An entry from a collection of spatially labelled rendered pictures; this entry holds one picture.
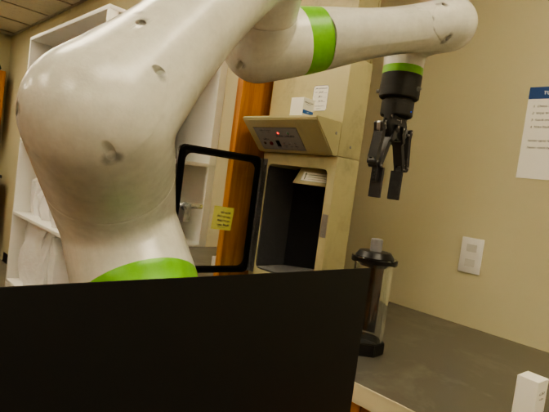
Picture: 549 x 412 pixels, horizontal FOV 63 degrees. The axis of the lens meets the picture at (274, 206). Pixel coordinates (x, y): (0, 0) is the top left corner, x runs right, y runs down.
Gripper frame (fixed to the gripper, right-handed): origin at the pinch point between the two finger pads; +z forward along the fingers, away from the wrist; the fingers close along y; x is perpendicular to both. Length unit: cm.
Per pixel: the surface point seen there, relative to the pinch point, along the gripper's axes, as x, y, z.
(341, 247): -25.2, -20.7, 19.7
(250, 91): -62, -7, -27
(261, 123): -49, -2, -15
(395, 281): -25, -55, 33
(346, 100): -25.3, -12.9, -24.0
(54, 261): -183, 9, 59
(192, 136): -166, -54, -17
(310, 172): -37.3, -15.3, -2.0
